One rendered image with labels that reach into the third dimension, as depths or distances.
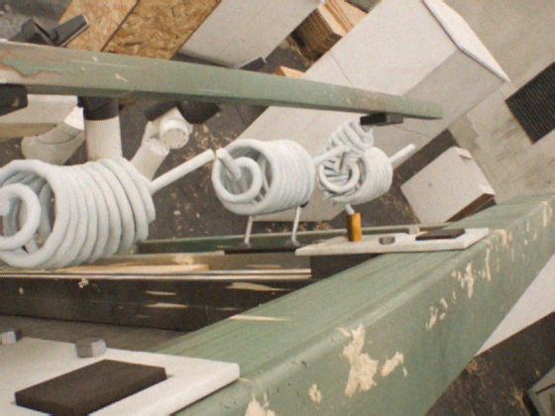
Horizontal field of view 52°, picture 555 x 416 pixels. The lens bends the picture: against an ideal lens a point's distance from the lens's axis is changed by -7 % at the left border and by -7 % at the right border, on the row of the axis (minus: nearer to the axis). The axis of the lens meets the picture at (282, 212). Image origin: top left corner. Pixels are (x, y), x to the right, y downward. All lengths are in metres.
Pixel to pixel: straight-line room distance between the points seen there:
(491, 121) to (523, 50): 1.19
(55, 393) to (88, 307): 0.71
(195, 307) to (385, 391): 0.45
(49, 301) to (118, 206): 0.68
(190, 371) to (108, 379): 0.04
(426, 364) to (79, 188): 0.27
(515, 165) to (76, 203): 8.98
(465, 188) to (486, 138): 3.47
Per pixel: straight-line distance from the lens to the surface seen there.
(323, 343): 0.31
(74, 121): 2.94
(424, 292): 0.44
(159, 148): 1.46
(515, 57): 9.52
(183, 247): 1.70
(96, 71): 0.31
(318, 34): 6.66
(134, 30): 3.24
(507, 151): 9.29
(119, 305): 0.89
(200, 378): 0.25
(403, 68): 3.43
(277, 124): 3.85
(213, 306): 0.77
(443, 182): 6.11
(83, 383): 0.25
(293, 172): 0.50
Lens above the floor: 2.14
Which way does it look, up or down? 30 degrees down
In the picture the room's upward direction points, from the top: 50 degrees clockwise
